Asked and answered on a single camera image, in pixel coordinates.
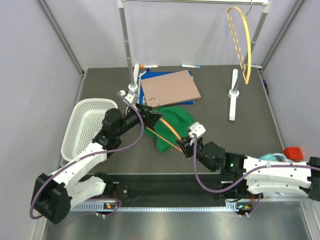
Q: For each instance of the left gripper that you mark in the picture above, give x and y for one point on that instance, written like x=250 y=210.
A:
x=151 y=118

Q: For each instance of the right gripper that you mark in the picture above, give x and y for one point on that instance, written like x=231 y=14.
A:
x=186 y=147

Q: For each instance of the green tank top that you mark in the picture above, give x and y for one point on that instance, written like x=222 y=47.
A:
x=179 y=120

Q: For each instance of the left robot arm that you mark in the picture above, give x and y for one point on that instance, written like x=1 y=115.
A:
x=54 y=195

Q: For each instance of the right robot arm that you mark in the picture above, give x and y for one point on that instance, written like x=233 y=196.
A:
x=254 y=175

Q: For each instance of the yellow clothes hanger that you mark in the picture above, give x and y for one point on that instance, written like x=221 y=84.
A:
x=243 y=50

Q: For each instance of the blue folder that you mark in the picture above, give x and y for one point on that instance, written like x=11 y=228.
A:
x=142 y=100

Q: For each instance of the pink board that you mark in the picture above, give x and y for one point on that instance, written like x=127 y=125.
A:
x=168 y=88

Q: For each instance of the orange capped marker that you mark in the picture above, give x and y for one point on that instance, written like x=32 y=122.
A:
x=148 y=66

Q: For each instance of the white perforated basket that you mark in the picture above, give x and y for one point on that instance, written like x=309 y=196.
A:
x=84 y=124

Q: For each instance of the light blue capped marker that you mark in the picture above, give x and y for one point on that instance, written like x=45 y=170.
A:
x=190 y=66

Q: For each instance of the white clothes rack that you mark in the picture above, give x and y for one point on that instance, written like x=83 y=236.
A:
x=233 y=93

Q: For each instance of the red cube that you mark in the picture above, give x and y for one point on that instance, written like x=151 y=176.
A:
x=293 y=154

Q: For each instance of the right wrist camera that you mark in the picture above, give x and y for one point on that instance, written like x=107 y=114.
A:
x=196 y=129

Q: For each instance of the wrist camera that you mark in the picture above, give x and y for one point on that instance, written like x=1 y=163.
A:
x=196 y=129
x=128 y=96

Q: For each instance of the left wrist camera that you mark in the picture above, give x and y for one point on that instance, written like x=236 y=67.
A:
x=128 y=96

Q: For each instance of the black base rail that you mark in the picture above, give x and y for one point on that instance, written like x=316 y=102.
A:
x=166 y=190

